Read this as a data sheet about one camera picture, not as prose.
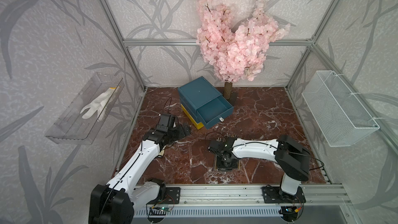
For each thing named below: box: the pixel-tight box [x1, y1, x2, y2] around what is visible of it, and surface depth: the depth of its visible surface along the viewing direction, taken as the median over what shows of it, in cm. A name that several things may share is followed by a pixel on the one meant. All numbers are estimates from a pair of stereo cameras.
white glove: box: [80, 86, 120, 122], surface depth 68 cm
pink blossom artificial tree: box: [195, 0, 291, 100], surface depth 72 cm
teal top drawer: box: [195, 94, 234, 130], surface depth 83 cm
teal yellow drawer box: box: [177, 75, 234, 130], surface depth 87 cm
